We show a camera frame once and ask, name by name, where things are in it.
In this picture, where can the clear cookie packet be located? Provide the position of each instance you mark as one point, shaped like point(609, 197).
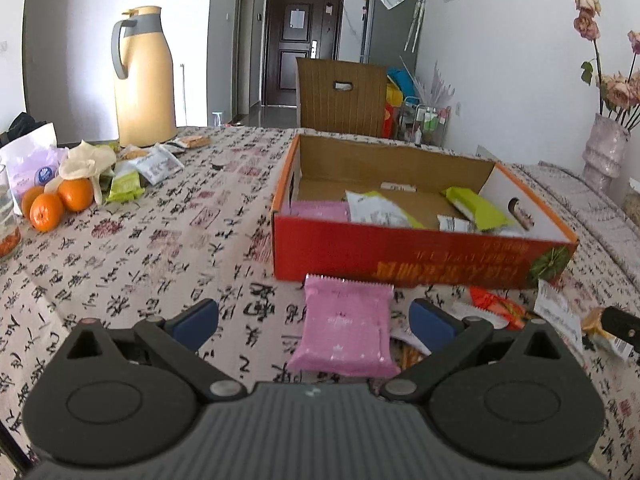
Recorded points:
point(192, 142)

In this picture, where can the dark brown entrance door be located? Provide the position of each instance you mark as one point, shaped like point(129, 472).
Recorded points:
point(280, 70)

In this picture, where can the small white snack packet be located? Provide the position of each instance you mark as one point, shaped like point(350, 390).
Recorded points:
point(452, 223)

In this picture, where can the tan cracker packet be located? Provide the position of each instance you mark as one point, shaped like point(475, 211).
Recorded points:
point(134, 153)

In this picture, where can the yellow bag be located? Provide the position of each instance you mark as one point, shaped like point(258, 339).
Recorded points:
point(393, 95)

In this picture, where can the pink dried pampas grass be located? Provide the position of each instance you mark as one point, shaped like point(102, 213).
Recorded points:
point(440, 90)

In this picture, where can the long green snack packet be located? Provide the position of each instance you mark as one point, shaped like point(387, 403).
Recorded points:
point(480, 210)

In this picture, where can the orange snack packet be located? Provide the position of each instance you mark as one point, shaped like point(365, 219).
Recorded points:
point(595, 325)

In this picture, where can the calligraphy printed tablecloth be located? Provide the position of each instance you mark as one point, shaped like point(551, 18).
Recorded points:
point(150, 260)

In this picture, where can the black bag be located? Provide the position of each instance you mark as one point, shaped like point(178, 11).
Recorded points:
point(25, 125)

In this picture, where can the grey interior door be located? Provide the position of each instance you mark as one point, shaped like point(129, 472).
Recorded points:
point(245, 45)

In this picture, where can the snack packets near thermos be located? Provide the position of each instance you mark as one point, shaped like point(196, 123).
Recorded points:
point(157, 165)

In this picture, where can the red cardboard box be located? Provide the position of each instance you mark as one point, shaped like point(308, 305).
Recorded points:
point(425, 260)

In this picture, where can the white green snack packet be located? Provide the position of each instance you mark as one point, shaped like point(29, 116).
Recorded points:
point(380, 210)

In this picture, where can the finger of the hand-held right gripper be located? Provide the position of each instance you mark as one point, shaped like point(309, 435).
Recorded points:
point(622, 325)

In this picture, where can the white umbrella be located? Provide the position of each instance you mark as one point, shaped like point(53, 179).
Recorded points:
point(417, 15)

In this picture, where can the small flat white packet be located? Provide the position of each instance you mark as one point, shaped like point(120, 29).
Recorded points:
point(397, 186)

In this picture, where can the pink ribbed vase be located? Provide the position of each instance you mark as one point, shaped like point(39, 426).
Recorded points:
point(605, 150)

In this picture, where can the small green white packet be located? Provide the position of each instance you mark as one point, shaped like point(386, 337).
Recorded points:
point(125, 187)

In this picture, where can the cream crumpled wrapper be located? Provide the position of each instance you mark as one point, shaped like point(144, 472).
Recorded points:
point(82, 160)

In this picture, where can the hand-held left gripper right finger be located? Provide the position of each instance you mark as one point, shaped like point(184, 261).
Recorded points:
point(430, 322)

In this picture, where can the clear drinking glass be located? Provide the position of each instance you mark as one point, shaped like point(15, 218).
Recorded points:
point(7, 220)

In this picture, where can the glass jar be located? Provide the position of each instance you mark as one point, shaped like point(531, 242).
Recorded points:
point(632, 195)

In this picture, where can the grey fridge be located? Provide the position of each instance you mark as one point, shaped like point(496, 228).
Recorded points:
point(385, 35)

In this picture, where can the red snack packet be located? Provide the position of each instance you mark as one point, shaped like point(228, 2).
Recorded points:
point(500, 305)

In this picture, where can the brown striped snack packet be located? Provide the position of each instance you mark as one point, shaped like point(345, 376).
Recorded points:
point(412, 355)

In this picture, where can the pink snack packet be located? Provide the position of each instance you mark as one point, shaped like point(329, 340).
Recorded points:
point(320, 211)
point(345, 330)

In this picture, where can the yellow thermos jug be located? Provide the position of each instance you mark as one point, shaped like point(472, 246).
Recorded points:
point(145, 100)

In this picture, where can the purple white plastic bag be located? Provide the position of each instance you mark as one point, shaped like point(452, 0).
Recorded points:
point(30, 160)

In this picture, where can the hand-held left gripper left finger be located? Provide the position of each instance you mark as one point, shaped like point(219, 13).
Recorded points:
point(197, 322)

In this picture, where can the orange mandarin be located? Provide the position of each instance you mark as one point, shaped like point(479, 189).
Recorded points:
point(75, 194)
point(30, 199)
point(46, 212)

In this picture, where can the paper sheet on door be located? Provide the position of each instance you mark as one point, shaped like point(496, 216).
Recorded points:
point(297, 19)

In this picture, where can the dried rose bouquet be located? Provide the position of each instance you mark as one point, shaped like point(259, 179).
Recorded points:
point(620, 90)

